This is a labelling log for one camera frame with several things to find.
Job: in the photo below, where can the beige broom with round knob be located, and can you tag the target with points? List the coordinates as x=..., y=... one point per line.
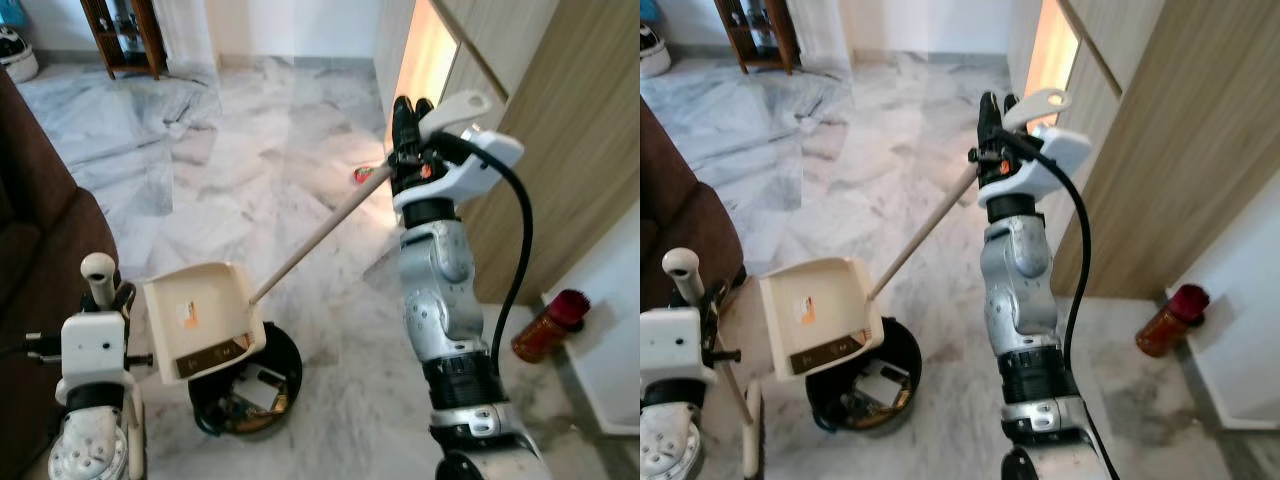
x=682, y=268
x=98, y=270

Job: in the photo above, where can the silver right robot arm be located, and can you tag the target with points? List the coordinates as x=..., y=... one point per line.
x=1015, y=270
x=440, y=290

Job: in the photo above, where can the small red floor scrap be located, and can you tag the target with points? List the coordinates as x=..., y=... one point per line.
x=363, y=176

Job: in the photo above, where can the brown sofa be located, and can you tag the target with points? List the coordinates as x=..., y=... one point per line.
x=40, y=250
x=680, y=210

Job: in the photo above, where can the wood grain wardrobe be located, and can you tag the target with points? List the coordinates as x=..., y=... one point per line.
x=570, y=120
x=1190, y=120

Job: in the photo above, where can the round black waste bin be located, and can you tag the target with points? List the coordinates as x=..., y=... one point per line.
x=285, y=350
x=905, y=350

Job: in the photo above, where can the red and amber bottle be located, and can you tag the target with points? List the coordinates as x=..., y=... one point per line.
x=1170, y=322
x=545, y=330

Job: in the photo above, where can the white curtain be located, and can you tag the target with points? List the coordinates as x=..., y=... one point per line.
x=822, y=30
x=185, y=35

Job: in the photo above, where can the white and black shoe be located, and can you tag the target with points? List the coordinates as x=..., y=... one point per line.
x=653, y=52
x=15, y=55

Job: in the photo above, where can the dark wooden shelf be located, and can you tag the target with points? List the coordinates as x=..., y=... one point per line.
x=760, y=35
x=125, y=35

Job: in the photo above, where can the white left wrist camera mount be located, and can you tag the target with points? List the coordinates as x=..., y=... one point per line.
x=672, y=345
x=95, y=345

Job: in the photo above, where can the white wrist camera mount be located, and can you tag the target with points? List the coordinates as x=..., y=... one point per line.
x=672, y=345
x=1065, y=150
x=500, y=150
x=95, y=345

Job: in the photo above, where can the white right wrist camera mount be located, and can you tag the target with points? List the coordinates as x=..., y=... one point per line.
x=500, y=150
x=1065, y=150

